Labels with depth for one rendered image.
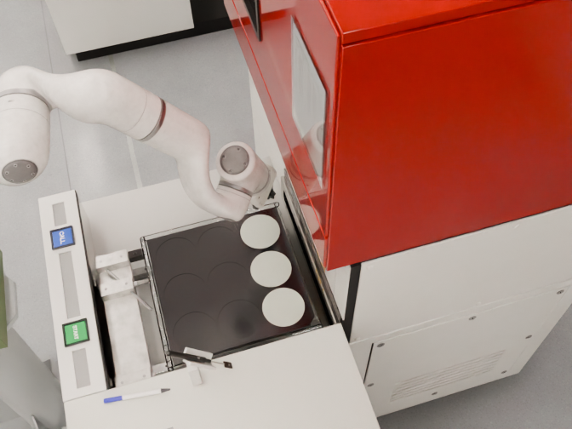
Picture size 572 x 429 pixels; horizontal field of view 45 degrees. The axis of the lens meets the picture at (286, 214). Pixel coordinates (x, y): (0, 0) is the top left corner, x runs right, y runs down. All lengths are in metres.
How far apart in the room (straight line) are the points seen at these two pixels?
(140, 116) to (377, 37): 0.52
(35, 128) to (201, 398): 0.65
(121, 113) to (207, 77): 2.16
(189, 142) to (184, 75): 2.10
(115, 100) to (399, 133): 0.49
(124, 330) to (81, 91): 0.68
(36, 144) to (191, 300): 0.61
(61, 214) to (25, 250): 1.17
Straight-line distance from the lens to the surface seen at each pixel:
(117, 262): 1.75
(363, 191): 1.12
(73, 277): 1.70
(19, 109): 1.28
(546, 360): 2.71
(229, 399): 1.50
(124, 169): 3.08
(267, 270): 1.69
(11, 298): 1.89
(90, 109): 1.22
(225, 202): 1.39
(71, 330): 1.63
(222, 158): 1.40
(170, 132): 1.28
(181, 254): 1.74
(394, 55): 0.90
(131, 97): 1.23
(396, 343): 1.80
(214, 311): 1.65
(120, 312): 1.71
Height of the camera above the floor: 2.38
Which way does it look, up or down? 57 degrees down
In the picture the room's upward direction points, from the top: 2 degrees counter-clockwise
